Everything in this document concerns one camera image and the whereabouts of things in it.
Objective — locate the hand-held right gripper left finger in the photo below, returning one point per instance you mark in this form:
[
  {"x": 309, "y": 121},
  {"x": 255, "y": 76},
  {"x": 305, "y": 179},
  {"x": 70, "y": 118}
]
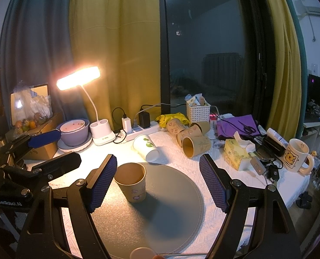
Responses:
[{"x": 101, "y": 186}]

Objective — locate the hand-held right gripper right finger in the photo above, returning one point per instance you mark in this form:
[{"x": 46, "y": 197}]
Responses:
[{"x": 214, "y": 184}]

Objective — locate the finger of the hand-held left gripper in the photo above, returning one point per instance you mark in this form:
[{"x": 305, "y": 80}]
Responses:
[
  {"x": 60, "y": 163},
  {"x": 45, "y": 138}
]

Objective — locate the white paper cup green print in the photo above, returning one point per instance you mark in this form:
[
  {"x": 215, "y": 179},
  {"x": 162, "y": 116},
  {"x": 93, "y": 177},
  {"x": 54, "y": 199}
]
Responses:
[{"x": 146, "y": 146}]

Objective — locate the brown paper cup purple print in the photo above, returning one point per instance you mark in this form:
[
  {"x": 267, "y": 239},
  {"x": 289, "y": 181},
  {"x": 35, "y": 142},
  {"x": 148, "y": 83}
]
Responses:
[{"x": 131, "y": 182}]

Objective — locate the brown paper cup heart drawing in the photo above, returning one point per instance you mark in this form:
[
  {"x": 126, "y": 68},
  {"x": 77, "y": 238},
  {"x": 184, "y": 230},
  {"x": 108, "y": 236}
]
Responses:
[{"x": 174, "y": 128}]

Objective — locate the small pale cup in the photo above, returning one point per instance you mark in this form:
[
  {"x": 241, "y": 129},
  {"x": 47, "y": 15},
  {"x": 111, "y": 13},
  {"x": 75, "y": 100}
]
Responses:
[{"x": 142, "y": 254}]

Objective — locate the cardboard box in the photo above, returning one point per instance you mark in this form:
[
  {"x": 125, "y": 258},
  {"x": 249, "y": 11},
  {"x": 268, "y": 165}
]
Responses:
[{"x": 45, "y": 151}]

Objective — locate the pink bowl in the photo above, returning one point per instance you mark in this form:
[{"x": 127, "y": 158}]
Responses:
[{"x": 72, "y": 126}]

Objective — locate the purple bowl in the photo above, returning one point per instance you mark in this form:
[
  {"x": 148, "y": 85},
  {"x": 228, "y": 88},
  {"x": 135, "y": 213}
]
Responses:
[{"x": 74, "y": 137}]

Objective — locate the clear plastic bag of fruit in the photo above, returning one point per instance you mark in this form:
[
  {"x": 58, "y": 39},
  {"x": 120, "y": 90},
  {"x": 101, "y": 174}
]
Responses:
[{"x": 38, "y": 108}]

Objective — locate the white round plate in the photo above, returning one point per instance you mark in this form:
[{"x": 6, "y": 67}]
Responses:
[{"x": 87, "y": 142}]

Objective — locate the yellow tissue box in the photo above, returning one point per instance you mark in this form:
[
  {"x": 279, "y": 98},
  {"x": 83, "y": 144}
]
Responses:
[{"x": 234, "y": 153}]

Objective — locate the small white device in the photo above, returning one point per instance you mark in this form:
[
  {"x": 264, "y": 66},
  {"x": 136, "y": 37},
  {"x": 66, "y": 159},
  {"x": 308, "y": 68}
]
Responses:
[{"x": 258, "y": 166}]

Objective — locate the white desk lamp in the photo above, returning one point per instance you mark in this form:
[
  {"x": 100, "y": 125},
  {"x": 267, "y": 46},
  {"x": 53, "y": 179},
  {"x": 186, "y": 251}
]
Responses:
[{"x": 103, "y": 136}]

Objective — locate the purple cloth bag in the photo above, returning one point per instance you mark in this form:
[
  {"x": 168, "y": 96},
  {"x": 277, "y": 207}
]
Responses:
[{"x": 231, "y": 128}]

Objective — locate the round grey table mat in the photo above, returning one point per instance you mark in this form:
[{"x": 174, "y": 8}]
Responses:
[{"x": 160, "y": 210}]

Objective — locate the black car key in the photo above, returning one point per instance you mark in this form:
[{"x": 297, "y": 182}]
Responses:
[{"x": 273, "y": 173}]

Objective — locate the white power strip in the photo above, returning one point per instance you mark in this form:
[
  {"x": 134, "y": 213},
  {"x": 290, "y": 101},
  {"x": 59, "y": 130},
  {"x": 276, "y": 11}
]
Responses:
[{"x": 139, "y": 133}]

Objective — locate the black scissors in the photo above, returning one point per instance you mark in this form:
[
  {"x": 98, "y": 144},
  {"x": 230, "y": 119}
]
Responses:
[{"x": 248, "y": 129}]

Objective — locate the white charger plug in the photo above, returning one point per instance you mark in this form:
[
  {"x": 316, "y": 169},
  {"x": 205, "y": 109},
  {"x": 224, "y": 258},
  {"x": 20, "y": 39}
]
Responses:
[{"x": 127, "y": 124}]

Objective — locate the black case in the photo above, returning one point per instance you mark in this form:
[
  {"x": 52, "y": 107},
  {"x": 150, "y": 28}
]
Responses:
[{"x": 272, "y": 145}]

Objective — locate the white plastic basket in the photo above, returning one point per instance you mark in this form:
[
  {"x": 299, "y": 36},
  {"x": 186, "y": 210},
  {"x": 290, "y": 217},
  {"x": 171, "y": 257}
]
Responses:
[{"x": 198, "y": 113}]

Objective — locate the black charger plug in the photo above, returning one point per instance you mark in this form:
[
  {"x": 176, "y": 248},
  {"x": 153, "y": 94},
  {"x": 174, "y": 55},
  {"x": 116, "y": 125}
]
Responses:
[{"x": 144, "y": 120}]

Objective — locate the yellow plastic bag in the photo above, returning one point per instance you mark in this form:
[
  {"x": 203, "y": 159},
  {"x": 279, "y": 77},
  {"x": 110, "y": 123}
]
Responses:
[{"x": 173, "y": 117}]

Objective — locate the white tube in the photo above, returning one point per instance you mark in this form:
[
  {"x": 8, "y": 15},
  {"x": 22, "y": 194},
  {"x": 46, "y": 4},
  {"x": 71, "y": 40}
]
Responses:
[{"x": 277, "y": 137}]

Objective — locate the white mug bear print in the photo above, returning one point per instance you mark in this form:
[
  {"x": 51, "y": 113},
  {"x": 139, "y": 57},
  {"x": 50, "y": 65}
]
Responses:
[{"x": 295, "y": 155}]

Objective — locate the dark slippers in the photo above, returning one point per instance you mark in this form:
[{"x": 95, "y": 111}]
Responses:
[{"x": 304, "y": 200}]

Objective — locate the yellow curtain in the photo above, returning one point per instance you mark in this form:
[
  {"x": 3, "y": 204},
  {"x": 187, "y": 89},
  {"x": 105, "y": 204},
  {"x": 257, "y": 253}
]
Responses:
[
  {"x": 114, "y": 45},
  {"x": 282, "y": 67}
]

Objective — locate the dark glass window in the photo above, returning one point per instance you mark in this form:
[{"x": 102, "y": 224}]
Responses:
[{"x": 205, "y": 40}]

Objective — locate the white air conditioner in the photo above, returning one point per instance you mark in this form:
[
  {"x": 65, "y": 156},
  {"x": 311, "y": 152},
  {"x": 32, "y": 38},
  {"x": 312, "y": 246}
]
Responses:
[{"x": 312, "y": 8}]

